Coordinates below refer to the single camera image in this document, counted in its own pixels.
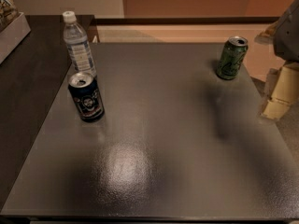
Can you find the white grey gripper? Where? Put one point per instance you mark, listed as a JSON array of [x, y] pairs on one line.
[[288, 32]]

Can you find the green soda can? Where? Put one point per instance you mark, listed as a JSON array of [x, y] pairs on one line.
[[232, 56]]

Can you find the dark blue soda can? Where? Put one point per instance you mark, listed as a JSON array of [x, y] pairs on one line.
[[86, 96]]

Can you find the clear plastic water bottle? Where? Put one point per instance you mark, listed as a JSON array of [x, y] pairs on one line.
[[77, 44]]

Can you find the grey box with snacks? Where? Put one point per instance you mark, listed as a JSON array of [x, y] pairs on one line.
[[14, 27]]

